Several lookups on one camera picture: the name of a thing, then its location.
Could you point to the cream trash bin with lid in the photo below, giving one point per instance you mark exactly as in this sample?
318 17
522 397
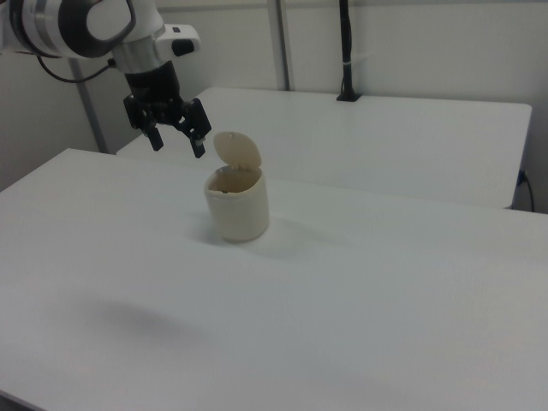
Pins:
238 188

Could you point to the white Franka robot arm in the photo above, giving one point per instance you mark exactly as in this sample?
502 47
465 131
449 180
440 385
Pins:
64 25

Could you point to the grey metal frame post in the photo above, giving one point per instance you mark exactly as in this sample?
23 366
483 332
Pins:
87 107
284 43

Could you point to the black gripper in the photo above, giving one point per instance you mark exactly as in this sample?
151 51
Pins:
153 85

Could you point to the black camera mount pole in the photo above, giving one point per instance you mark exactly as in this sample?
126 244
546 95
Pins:
347 51

